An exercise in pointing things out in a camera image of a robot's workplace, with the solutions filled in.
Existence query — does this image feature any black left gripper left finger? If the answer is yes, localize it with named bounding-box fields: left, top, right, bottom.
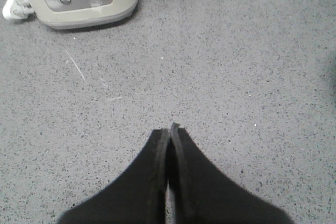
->
left=58, top=129, right=169, bottom=223

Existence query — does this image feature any white power plug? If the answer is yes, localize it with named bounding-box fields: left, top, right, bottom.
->
left=2, top=0, right=35, bottom=22

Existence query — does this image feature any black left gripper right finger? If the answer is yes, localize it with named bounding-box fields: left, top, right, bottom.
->
left=169, top=123, right=293, bottom=223

